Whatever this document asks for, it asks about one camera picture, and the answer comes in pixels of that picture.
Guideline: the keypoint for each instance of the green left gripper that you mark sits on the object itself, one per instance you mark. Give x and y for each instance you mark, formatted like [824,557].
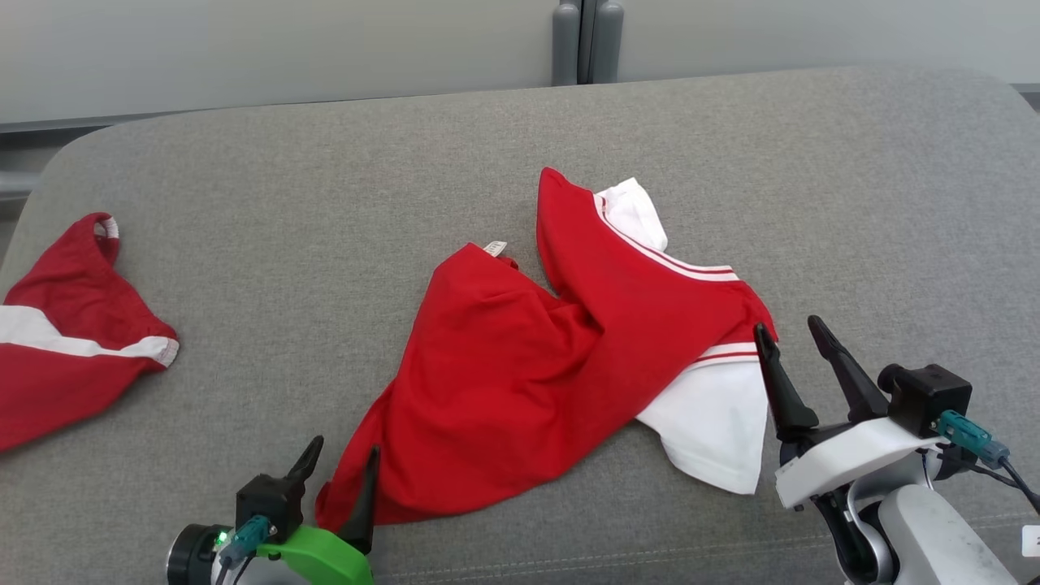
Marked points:
[325,556]

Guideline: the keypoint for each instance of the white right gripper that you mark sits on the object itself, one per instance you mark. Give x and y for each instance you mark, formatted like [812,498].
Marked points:
[845,455]

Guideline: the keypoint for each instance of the red jersey with white sleeves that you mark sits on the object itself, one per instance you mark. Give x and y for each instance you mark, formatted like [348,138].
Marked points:
[520,366]

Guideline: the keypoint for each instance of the red shorts with white stripe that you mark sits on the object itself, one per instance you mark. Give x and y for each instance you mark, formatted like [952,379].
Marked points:
[65,357]

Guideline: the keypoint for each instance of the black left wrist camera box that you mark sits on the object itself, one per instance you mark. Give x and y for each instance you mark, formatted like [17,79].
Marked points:
[268,504]

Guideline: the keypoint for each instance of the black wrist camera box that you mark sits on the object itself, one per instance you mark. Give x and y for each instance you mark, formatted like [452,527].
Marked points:
[930,398]
[268,504]

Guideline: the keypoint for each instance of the teal left camera connector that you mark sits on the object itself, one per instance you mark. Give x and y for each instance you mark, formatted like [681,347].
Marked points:
[244,540]

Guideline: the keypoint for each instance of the teal camera connector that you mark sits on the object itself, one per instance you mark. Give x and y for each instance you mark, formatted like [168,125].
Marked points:
[971,437]
[244,540]

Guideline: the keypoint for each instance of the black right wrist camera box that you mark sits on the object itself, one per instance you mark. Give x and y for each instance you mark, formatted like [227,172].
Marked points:
[930,398]

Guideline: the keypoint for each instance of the teal right camera connector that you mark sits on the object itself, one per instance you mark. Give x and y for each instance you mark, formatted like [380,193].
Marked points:
[971,437]

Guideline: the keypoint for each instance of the grey double partition post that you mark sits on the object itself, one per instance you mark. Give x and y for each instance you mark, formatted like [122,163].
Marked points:
[565,41]

